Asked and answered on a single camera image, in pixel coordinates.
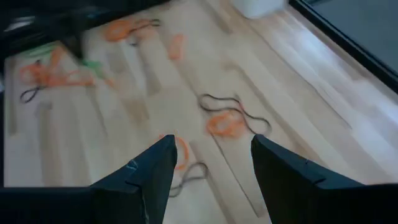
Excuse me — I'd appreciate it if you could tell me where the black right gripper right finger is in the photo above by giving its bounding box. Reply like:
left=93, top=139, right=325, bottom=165
left=250, top=134, right=368, bottom=224

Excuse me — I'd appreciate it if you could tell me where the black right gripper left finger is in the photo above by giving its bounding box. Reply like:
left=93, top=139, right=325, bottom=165
left=89, top=134, right=178, bottom=224

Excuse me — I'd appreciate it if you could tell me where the green rubber band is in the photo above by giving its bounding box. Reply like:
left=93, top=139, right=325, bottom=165
left=81, top=58, right=106, bottom=79
left=21, top=42, right=60, bottom=59

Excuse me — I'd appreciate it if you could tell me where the black rubber band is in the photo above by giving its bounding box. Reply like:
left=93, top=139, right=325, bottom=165
left=169, top=161, right=209, bottom=198
left=129, top=18, right=162, bottom=47
left=19, top=85, right=45, bottom=104
left=198, top=93, right=272, bottom=135

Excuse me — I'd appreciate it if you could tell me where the white plastic basket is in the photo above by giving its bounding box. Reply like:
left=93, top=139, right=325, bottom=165
left=229, top=0, right=287, bottom=19

